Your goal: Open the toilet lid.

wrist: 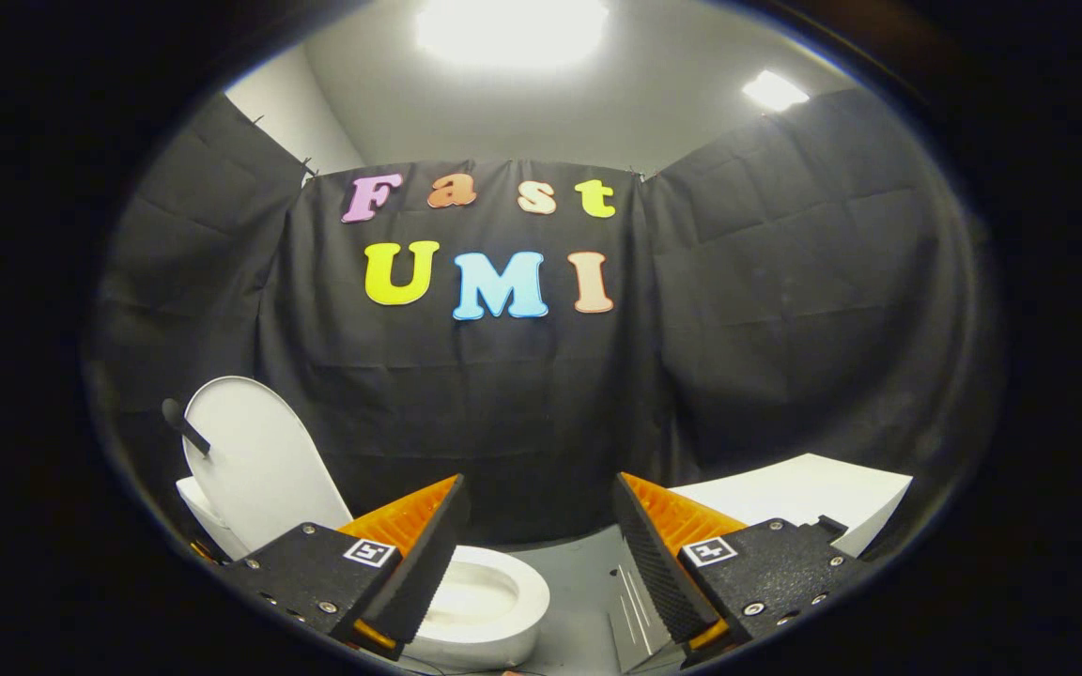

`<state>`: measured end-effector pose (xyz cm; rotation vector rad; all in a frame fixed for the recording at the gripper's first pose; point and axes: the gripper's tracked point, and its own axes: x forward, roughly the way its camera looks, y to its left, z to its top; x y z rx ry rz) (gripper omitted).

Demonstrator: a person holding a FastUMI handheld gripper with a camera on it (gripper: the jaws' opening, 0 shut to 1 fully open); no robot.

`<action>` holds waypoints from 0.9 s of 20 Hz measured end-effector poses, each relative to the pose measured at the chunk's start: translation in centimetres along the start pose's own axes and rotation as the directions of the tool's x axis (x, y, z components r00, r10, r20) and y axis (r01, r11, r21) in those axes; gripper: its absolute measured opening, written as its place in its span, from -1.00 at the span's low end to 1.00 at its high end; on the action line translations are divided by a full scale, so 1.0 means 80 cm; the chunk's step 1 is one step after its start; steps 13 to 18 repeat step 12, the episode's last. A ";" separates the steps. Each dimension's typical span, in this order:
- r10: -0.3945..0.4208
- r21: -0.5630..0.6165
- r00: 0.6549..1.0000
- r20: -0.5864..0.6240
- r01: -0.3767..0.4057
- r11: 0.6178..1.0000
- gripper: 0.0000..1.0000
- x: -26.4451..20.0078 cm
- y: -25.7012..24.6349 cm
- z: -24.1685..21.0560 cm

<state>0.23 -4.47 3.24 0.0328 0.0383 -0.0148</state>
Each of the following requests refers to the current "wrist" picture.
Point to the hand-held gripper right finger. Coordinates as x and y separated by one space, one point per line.
654 573

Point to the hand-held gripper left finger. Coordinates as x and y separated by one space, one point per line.
424 573

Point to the white toilet bowl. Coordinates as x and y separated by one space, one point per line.
494 601

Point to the grey cabinet with white top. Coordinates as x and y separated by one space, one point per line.
785 493

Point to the small black block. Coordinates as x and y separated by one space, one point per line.
832 524

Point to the black backdrop cloth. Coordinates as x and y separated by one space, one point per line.
503 394

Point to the small orange object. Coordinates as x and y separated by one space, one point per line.
203 551

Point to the small ceiling light panel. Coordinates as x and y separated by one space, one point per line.
774 90

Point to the large ceiling light panel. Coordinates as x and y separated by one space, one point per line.
511 33

